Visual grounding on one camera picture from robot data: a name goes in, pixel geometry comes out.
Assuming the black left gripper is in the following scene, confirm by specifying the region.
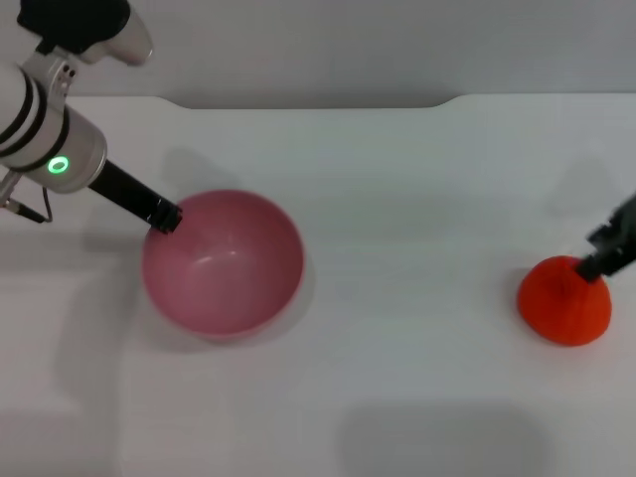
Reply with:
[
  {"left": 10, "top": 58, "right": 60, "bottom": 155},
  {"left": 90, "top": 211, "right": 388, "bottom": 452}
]
[{"left": 88, "top": 161, "right": 185, "bottom": 235}]

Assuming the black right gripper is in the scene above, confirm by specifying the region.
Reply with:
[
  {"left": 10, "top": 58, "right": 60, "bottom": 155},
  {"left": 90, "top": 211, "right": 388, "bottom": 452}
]
[{"left": 574, "top": 191, "right": 636, "bottom": 283}]

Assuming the orange toy fruit with stem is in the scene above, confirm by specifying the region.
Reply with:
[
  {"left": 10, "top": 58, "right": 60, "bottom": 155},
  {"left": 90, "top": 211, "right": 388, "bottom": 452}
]
[{"left": 516, "top": 253, "right": 613, "bottom": 347}]

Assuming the pink plastic bowl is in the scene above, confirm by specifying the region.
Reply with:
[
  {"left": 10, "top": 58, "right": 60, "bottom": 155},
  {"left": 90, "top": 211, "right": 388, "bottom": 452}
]
[{"left": 141, "top": 189, "right": 305, "bottom": 343}]

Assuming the left arm cable with connector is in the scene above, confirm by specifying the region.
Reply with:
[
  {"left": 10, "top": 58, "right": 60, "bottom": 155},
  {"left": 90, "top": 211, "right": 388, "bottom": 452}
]
[{"left": 0, "top": 171, "right": 54, "bottom": 224}]

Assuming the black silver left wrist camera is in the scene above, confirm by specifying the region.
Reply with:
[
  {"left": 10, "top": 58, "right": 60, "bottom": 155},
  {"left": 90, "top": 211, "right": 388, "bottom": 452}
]
[{"left": 17, "top": 0, "right": 154, "bottom": 67}]

